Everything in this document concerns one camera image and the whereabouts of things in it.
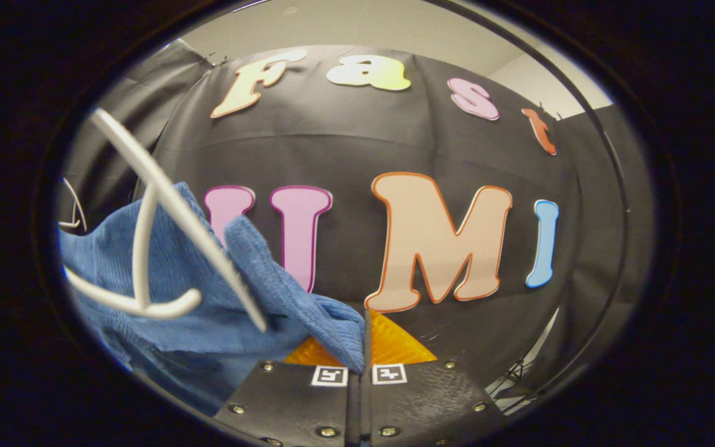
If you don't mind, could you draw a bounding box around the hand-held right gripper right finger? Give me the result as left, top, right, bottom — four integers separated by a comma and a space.
361, 309, 510, 447

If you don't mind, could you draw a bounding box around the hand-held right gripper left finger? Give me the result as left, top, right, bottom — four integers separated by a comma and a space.
214, 335, 362, 447

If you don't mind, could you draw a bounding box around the blue corduroy shirt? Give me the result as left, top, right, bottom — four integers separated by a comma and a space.
60, 181, 367, 417

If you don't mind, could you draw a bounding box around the white plastic hanger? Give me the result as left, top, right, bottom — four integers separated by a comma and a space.
58, 177, 89, 232
63, 109, 268, 333

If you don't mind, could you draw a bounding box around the black tripod stand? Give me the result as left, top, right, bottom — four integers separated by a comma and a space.
488, 307, 560, 413

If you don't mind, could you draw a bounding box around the black backdrop cloth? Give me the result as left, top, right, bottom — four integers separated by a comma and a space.
56, 37, 656, 410

